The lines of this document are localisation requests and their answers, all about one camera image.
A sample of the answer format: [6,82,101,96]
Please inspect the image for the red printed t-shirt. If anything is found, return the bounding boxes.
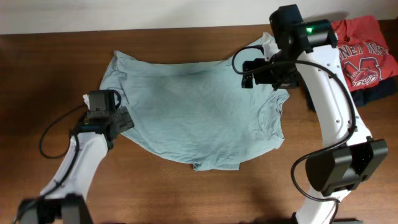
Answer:
[331,16,397,91]

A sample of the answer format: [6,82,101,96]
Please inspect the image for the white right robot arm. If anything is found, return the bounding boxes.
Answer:
[240,4,388,224]

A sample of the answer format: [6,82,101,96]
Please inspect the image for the navy blue folded garment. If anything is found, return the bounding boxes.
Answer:
[303,77,398,113]

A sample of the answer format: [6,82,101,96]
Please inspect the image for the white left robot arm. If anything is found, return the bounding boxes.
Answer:
[13,90,134,223]

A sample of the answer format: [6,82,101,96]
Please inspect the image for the light blue t-shirt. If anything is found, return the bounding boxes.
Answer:
[100,33,289,171]

